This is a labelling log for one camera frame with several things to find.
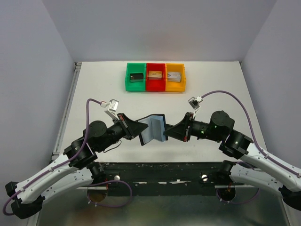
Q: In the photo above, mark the black credit card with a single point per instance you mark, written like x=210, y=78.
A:
x=136, y=77

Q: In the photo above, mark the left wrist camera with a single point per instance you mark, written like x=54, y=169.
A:
x=110, y=108

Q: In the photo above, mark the black leather card holder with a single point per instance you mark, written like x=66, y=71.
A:
x=155, y=130

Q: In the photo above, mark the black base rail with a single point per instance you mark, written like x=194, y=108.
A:
x=161, y=179

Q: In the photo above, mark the red plastic bin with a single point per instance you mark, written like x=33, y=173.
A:
x=156, y=85

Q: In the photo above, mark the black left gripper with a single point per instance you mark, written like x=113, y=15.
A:
x=131, y=128

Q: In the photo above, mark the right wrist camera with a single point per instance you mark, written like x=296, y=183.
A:
x=195, y=104

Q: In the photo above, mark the green plastic bin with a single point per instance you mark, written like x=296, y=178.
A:
x=135, y=86

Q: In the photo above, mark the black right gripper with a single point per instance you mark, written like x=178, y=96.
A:
x=180, y=130

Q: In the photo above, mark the yellow plastic bin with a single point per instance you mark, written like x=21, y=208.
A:
x=178, y=87

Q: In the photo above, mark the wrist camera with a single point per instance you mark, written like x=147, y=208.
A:
x=110, y=108
x=195, y=104

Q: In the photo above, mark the aluminium frame rail left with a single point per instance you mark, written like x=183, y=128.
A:
x=58, y=142

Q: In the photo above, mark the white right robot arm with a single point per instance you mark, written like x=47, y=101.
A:
x=273, y=175

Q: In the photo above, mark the gold credit card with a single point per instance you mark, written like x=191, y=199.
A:
x=154, y=75

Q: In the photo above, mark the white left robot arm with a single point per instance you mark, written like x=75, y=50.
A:
x=74, y=168

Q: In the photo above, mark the silver credit card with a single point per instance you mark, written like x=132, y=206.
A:
x=174, y=76

